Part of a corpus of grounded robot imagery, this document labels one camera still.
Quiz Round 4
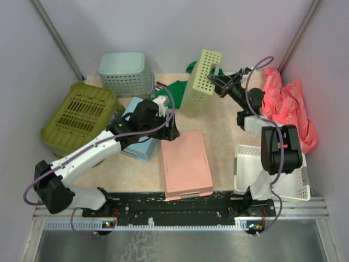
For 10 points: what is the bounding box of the white slotted cable duct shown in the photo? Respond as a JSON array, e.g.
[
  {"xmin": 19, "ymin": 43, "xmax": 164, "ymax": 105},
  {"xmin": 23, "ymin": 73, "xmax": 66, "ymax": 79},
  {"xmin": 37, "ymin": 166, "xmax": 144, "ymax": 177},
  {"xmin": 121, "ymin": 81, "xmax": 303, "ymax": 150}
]
[{"xmin": 43, "ymin": 218, "xmax": 262, "ymax": 233}]

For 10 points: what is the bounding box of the green shirt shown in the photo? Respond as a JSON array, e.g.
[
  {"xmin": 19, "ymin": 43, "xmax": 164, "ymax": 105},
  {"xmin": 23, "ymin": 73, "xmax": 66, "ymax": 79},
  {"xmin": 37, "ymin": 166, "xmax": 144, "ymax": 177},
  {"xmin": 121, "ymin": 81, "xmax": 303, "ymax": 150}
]
[{"xmin": 148, "ymin": 61, "xmax": 225, "ymax": 109}]

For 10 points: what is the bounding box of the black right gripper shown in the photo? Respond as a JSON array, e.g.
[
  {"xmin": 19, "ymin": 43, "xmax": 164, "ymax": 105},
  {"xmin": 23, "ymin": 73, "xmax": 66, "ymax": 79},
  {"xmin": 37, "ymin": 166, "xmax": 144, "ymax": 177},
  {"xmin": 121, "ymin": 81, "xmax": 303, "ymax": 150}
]
[{"xmin": 206, "ymin": 73, "xmax": 248, "ymax": 110}]

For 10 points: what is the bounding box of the brown striped sock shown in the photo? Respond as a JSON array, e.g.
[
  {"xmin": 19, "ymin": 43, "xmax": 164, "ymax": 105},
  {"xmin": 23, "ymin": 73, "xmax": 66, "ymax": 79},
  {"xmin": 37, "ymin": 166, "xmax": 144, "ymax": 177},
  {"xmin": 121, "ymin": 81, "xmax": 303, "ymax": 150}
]
[{"xmin": 137, "ymin": 81, "xmax": 166, "ymax": 99}]

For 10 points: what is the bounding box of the white plastic basket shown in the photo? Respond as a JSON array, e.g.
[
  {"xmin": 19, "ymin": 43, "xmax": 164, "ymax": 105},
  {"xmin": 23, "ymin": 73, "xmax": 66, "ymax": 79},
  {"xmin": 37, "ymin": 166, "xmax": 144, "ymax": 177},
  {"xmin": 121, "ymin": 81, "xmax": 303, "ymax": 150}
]
[{"xmin": 233, "ymin": 145, "xmax": 311, "ymax": 203}]

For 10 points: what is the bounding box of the light blue shallow basket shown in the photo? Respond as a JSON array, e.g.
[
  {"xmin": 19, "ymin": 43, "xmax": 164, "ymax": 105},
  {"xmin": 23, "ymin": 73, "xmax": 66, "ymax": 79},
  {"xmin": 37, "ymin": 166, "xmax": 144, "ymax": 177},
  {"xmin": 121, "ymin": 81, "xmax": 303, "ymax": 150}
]
[{"xmin": 121, "ymin": 97, "xmax": 160, "ymax": 162}]

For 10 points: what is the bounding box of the light blue laundry basket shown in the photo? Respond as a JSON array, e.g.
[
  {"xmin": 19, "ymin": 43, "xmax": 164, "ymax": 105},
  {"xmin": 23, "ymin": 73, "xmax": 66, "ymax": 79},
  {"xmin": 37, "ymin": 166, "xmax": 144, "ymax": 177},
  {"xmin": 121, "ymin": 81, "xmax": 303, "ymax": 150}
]
[{"xmin": 98, "ymin": 52, "xmax": 154, "ymax": 97}]

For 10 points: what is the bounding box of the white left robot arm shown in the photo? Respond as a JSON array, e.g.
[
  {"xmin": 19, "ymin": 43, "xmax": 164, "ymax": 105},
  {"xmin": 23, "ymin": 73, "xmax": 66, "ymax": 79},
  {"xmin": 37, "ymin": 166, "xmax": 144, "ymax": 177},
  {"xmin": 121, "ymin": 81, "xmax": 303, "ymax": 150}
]
[{"xmin": 33, "ymin": 96, "xmax": 180, "ymax": 217}]

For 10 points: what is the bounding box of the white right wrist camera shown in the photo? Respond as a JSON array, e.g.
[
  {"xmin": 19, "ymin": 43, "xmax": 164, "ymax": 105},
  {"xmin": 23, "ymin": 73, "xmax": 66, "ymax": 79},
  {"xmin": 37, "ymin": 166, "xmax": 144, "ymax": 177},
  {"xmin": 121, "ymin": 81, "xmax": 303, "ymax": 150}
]
[{"xmin": 239, "ymin": 67, "xmax": 252, "ymax": 78}]

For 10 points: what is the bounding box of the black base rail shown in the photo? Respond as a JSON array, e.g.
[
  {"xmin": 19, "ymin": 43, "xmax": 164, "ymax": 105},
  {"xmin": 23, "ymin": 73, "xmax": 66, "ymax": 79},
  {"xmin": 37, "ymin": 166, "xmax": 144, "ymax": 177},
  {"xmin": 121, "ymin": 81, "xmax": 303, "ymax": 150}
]
[{"xmin": 82, "ymin": 191, "xmax": 276, "ymax": 226}]

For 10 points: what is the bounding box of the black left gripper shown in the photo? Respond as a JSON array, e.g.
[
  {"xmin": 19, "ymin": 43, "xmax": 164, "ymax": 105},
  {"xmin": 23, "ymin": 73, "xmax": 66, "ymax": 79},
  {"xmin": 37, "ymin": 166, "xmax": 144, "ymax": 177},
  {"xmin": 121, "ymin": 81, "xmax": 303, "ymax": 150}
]
[{"xmin": 141, "ymin": 111, "xmax": 180, "ymax": 141}]

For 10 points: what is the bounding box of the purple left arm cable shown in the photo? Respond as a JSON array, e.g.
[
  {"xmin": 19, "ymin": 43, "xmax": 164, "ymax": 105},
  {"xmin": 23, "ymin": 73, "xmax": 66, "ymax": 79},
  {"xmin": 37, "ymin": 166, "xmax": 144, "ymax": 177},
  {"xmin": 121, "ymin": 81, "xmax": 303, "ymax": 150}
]
[{"xmin": 23, "ymin": 85, "xmax": 176, "ymax": 240}]

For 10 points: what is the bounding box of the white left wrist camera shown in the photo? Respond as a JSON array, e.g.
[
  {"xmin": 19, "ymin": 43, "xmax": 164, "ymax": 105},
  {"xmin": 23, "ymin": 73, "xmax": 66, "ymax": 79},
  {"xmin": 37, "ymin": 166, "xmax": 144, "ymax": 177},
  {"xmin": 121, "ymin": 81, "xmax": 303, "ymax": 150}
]
[{"xmin": 152, "ymin": 96, "xmax": 170, "ymax": 117}]

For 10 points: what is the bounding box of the olive green laundry basket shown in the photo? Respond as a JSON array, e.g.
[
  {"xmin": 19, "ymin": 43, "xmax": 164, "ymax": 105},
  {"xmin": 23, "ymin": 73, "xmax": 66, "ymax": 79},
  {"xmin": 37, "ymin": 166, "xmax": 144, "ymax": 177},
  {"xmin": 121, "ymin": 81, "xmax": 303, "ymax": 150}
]
[{"xmin": 40, "ymin": 82, "xmax": 125, "ymax": 158}]

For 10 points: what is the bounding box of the pink plastic bag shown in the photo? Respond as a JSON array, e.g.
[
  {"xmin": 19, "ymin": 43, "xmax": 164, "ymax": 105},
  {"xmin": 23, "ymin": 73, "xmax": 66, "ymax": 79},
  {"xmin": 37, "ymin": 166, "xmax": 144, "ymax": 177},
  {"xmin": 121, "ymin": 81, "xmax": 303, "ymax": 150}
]
[{"xmin": 261, "ymin": 68, "xmax": 318, "ymax": 154}]

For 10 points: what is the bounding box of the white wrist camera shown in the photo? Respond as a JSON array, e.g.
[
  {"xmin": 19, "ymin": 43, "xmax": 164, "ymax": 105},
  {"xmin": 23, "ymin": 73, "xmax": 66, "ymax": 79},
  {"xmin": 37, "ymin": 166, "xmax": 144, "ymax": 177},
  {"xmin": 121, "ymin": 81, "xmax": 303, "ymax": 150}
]
[
  {"xmin": 239, "ymin": 67, "xmax": 252, "ymax": 78},
  {"xmin": 152, "ymin": 96, "xmax": 170, "ymax": 117}
]

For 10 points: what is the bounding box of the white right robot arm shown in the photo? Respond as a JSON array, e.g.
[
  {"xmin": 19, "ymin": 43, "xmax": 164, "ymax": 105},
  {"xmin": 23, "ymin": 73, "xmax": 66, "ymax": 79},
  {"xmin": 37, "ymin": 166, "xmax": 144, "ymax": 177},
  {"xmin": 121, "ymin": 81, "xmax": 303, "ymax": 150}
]
[{"xmin": 207, "ymin": 69, "xmax": 303, "ymax": 216}]

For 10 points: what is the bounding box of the pink plastic basket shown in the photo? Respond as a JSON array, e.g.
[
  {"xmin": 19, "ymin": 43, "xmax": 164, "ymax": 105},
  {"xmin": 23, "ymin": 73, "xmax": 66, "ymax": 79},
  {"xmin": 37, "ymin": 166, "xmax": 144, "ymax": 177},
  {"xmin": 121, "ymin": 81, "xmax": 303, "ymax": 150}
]
[{"xmin": 161, "ymin": 130, "xmax": 213, "ymax": 201}]

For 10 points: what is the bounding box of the light green plastic basket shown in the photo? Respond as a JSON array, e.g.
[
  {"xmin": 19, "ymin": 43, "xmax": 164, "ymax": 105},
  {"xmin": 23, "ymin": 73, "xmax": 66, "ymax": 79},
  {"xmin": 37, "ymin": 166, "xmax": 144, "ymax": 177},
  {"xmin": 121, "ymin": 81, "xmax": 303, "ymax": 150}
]
[{"xmin": 180, "ymin": 49, "xmax": 222, "ymax": 117}]

